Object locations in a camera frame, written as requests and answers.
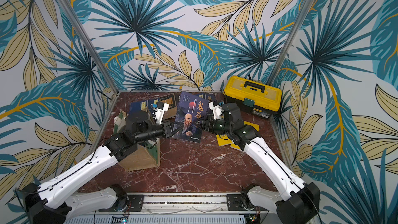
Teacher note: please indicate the aluminium front rail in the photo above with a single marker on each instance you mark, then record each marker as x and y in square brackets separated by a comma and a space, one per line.
[182, 208]

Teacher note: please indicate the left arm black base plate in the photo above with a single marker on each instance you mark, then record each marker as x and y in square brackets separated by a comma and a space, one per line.
[136, 202]

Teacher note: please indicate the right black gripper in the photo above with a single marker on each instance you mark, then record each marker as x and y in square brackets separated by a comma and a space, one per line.
[209, 124]

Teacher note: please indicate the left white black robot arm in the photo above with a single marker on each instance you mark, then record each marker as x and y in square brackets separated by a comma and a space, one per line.
[55, 202]

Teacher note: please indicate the old man portrait book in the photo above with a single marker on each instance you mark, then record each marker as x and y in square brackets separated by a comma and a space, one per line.
[191, 110]

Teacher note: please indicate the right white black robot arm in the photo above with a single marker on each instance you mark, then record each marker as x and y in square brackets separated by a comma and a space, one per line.
[295, 202]

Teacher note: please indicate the yellow book blue hair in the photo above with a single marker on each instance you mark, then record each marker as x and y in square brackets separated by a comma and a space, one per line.
[223, 140]

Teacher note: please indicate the brown cover book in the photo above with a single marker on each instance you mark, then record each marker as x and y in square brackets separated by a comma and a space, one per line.
[171, 101]

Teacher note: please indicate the blue book far left back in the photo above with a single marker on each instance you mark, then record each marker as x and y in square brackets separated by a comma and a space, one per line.
[138, 106]

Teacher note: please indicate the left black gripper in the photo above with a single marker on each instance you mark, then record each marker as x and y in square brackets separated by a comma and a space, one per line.
[168, 129]

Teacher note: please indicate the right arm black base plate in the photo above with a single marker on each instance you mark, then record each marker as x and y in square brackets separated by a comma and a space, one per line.
[235, 202]

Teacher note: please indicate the blue book back right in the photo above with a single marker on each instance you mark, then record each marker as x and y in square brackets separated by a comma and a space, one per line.
[210, 97]

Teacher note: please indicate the yellow black toolbox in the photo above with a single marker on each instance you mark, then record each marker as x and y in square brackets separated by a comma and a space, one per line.
[253, 97]

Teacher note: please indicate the yellow book with figures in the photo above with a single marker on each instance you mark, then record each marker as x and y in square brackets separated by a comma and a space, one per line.
[241, 134]

